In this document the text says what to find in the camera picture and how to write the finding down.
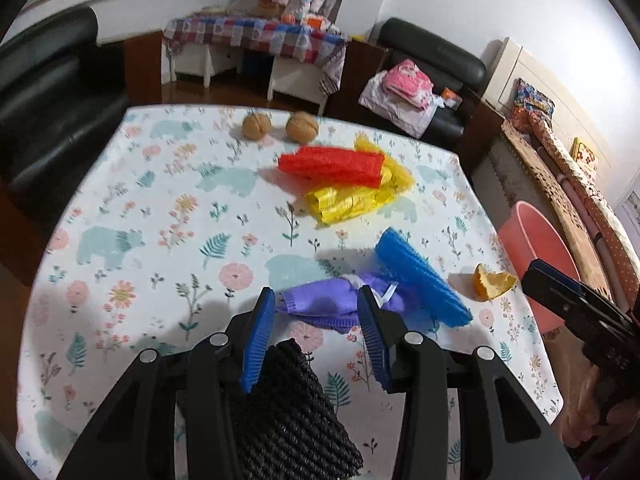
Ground black foam net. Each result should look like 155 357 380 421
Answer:
227 338 364 480

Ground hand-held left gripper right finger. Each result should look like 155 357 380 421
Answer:
356 285 583 480

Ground yellow plastic bag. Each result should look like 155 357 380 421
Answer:
302 165 401 226

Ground white lilac cloth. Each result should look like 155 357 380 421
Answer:
359 77 441 136

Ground yellow patterned pillow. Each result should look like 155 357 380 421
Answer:
570 137 601 166

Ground colourful patterned pillow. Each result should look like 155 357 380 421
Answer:
512 78 556 133

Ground bed with brown blanket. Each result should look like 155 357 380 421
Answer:
492 120 618 306

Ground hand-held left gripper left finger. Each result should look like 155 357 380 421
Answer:
57 287 277 480

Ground purple mesh net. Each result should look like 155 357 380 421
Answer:
275 272 436 336

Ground red foam net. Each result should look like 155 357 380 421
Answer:
277 146 385 188

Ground pink plastic bucket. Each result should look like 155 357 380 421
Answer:
497 201 583 333

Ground blue foam net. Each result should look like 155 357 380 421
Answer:
375 227 473 331

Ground peach fleece cloth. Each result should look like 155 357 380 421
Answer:
552 330 640 480

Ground black wood-armed armchair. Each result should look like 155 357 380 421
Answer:
325 17 506 151

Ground pink folded clothes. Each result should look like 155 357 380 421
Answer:
382 59 435 108

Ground plaid-covered side table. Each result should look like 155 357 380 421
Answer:
163 14 351 96

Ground white side table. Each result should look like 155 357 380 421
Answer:
170 42 328 116

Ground brown walnut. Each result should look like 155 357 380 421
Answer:
242 112 272 140
286 111 319 142

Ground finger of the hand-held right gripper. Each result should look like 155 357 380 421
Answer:
521 266 633 341
530 259 583 295

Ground black leather armchair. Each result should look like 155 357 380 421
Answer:
0 6 166 221

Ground yellow mesh net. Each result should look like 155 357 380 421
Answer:
352 134 415 196

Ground orange floral quilt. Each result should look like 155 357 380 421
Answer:
530 110 640 281

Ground white headboard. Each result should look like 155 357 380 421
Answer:
482 37 626 201

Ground orange peel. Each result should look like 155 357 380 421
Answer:
472 262 518 302

